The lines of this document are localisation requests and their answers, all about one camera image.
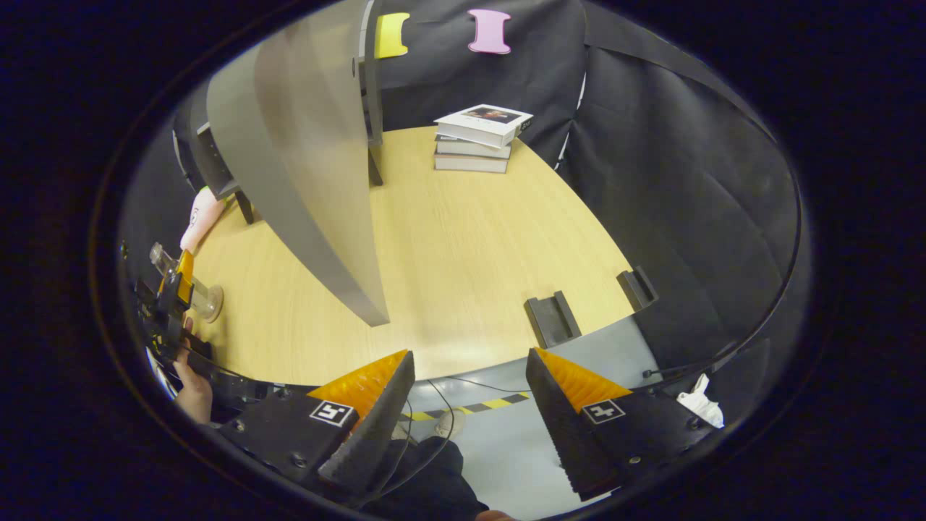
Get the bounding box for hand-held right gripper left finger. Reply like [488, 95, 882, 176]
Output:
[216, 350, 417, 504]

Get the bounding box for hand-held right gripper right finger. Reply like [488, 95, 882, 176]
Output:
[525, 347, 718, 502]

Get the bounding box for clear bottle with yellow label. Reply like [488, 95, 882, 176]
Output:
[148, 242, 218, 315]

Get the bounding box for dark grey cabinet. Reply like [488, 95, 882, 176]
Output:
[172, 0, 385, 225]

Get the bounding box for pink soft toy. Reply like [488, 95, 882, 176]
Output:
[179, 187, 227, 254]

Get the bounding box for person's dark trousers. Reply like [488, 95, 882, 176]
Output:
[358, 434, 493, 521]

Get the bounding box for crumpled white tissue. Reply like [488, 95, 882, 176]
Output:
[676, 373, 725, 430]

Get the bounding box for black backdrop cloth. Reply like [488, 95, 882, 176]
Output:
[119, 0, 811, 435]

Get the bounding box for grey hardcover book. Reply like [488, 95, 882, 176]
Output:
[433, 152, 510, 174]
[435, 134, 513, 160]

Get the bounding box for white book with portrait cover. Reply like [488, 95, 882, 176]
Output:
[433, 103, 535, 150]

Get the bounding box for black cable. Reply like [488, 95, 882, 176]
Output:
[376, 375, 532, 500]

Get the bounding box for black plastic bracket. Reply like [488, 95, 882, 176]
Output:
[616, 266, 660, 313]
[524, 290, 582, 350]

